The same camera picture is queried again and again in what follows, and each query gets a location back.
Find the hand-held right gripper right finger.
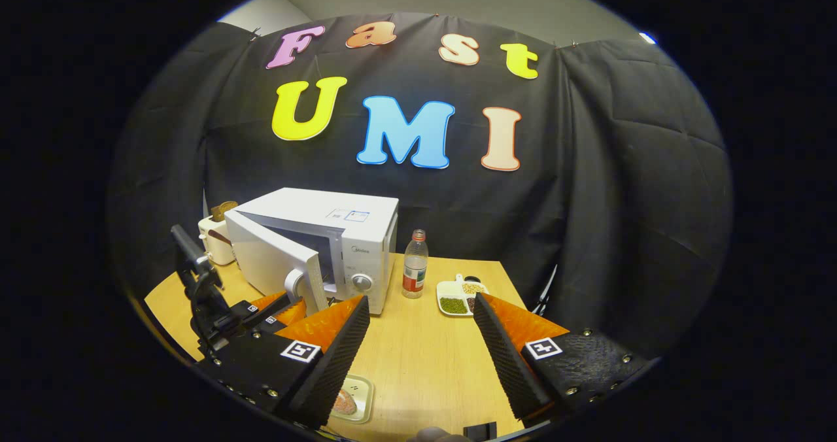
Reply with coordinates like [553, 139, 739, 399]
[473, 292, 655, 423]

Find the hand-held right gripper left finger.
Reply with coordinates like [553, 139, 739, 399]
[195, 295, 371, 430]

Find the white microwave oven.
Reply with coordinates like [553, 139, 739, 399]
[224, 188, 400, 316]

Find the pale green food tray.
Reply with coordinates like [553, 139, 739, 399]
[330, 375, 375, 424]

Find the white toaster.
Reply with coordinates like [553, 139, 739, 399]
[198, 213, 236, 266]

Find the white divided dish of beans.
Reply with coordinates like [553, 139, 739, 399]
[436, 274, 490, 317]

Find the clear bottle with red label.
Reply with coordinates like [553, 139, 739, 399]
[402, 229, 430, 299]

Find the black backdrop cloth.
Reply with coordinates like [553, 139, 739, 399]
[108, 14, 733, 358]

